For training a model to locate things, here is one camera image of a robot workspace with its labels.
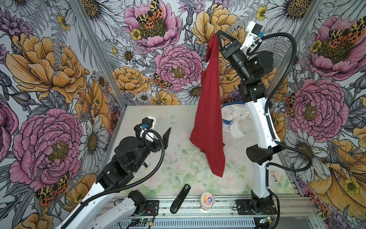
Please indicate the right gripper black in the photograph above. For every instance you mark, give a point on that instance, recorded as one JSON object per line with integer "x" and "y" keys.
{"x": 230, "y": 49}

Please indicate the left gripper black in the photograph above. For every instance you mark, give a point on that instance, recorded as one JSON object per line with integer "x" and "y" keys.
{"x": 158, "y": 144}

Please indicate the dark red cloth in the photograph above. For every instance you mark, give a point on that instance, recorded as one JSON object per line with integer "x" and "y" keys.
{"x": 207, "y": 133}

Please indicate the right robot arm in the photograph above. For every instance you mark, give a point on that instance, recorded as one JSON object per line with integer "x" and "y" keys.
{"x": 254, "y": 96}

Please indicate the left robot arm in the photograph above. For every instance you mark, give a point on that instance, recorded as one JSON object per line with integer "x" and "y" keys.
{"x": 116, "y": 176}

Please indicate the blue cloth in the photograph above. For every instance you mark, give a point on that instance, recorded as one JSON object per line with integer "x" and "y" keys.
{"x": 225, "y": 121}

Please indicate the white cloth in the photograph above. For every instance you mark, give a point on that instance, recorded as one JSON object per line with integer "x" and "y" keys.
{"x": 237, "y": 114}

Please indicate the black handheld scanner device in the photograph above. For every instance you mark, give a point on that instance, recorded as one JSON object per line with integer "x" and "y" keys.
{"x": 176, "y": 204}

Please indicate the small round pink container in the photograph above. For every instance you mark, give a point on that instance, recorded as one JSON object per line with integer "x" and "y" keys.
{"x": 207, "y": 201}

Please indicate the white vented strip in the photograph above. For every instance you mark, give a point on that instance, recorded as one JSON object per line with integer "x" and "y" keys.
{"x": 186, "y": 223}

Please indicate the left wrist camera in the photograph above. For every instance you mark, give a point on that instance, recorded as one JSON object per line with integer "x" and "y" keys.
{"x": 148, "y": 123}

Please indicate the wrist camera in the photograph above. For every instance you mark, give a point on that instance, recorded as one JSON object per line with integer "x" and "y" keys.
{"x": 148, "y": 123}
{"x": 254, "y": 35}

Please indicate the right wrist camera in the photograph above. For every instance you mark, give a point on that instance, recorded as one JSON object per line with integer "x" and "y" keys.
{"x": 254, "y": 35}

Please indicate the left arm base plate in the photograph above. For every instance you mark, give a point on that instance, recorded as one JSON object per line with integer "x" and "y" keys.
{"x": 148, "y": 208}

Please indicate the aluminium front rail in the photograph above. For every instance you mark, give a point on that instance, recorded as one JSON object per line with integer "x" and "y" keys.
{"x": 290, "y": 206}

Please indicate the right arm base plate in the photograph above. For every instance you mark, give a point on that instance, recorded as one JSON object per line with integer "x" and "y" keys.
{"x": 252, "y": 207}

